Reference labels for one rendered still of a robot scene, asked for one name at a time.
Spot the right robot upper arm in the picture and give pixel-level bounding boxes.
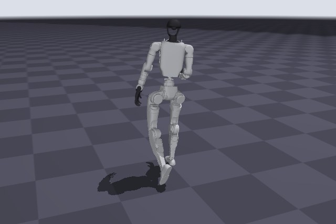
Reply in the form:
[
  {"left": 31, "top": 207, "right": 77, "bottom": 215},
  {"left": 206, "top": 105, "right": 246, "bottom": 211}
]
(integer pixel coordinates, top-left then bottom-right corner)
[{"left": 183, "top": 44, "right": 194, "bottom": 76}]

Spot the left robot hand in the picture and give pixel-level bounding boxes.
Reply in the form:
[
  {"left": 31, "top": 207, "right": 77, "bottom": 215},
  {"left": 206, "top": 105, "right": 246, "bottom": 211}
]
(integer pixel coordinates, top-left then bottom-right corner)
[{"left": 135, "top": 86, "right": 142, "bottom": 106}]

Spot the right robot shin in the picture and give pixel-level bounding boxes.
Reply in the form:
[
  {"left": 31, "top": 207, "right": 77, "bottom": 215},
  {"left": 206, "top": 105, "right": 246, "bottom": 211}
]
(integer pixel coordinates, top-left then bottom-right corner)
[{"left": 169, "top": 124, "right": 179, "bottom": 160}]

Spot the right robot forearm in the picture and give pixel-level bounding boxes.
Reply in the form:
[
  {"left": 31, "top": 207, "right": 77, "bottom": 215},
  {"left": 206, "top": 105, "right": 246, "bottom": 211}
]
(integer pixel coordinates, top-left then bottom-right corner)
[{"left": 179, "top": 73, "right": 190, "bottom": 80}]

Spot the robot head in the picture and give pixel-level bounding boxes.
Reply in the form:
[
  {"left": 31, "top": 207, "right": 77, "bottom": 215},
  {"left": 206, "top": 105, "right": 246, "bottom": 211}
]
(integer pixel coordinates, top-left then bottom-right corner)
[{"left": 167, "top": 19, "right": 181, "bottom": 43}]

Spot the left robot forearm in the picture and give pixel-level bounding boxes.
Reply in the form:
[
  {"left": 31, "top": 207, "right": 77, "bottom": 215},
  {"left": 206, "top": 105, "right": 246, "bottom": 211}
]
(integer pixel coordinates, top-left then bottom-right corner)
[{"left": 136, "top": 63, "right": 149, "bottom": 90}]

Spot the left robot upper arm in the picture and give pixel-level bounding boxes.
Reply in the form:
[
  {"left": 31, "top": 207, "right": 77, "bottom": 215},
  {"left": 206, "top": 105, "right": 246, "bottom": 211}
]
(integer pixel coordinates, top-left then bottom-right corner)
[{"left": 145, "top": 42, "right": 162, "bottom": 72}]

